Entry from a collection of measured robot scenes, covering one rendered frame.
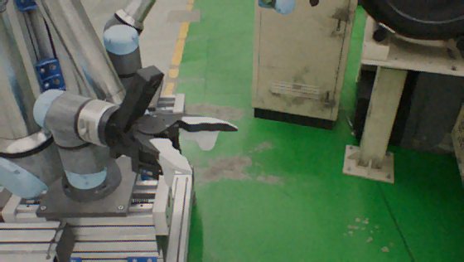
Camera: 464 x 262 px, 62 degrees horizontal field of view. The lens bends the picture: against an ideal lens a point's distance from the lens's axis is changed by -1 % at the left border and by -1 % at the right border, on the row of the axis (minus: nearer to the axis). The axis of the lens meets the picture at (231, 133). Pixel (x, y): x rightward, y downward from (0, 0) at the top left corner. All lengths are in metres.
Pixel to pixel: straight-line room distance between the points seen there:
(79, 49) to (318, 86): 1.81
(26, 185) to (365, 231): 1.51
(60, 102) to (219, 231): 1.29
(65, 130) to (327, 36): 1.79
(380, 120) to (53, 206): 1.60
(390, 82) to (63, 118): 1.61
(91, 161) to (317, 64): 1.79
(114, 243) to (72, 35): 0.60
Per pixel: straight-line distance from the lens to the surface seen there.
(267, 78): 2.46
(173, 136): 0.64
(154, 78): 0.60
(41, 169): 0.88
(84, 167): 0.78
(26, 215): 1.17
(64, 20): 0.81
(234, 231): 1.88
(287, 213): 1.97
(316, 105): 2.49
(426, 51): 1.74
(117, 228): 1.11
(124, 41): 1.36
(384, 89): 2.05
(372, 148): 2.23
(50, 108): 0.74
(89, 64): 0.82
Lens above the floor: 1.41
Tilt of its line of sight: 35 degrees down
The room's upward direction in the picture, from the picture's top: straight up
